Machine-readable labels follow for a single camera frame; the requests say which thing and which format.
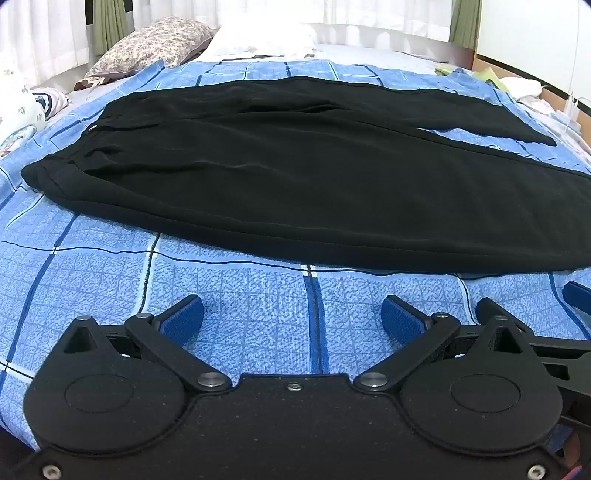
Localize printed white quilt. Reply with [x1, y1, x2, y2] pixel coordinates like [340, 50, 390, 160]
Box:
[0, 54, 47, 157]

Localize striped patterned cloth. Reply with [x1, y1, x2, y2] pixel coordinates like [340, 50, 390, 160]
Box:
[30, 88, 71, 121]

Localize blue checked blanket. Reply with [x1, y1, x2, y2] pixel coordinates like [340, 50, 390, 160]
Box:
[0, 58, 591, 455]

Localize white sheer curtain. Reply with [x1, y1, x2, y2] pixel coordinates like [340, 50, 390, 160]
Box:
[0, 0, 455, 89]

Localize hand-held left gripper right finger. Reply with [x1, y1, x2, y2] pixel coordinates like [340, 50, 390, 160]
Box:
[353, 295, 536, 394]

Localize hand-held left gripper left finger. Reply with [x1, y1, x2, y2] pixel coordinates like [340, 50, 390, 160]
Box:
[60, 294, 232, 394]

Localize white pillow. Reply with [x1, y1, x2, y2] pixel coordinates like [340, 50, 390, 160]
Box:
[201, 23, 319, 59]

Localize floral pillow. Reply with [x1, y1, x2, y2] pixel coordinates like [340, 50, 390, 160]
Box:
[85, 17, 221, 80]

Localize green curtain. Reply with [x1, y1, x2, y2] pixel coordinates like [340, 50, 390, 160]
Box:
[88, 0, 128, 57]
[450, 0, 482, 49]

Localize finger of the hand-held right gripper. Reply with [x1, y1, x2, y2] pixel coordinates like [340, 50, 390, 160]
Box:
[564, 280, 591, 320]
[475, 296, 591, 403]

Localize black pants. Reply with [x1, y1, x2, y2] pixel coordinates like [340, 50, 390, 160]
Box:
[21, 76, 591, 278]

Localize white cloth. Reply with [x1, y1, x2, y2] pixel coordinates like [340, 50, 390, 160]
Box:
[501, 76, 544, 100]

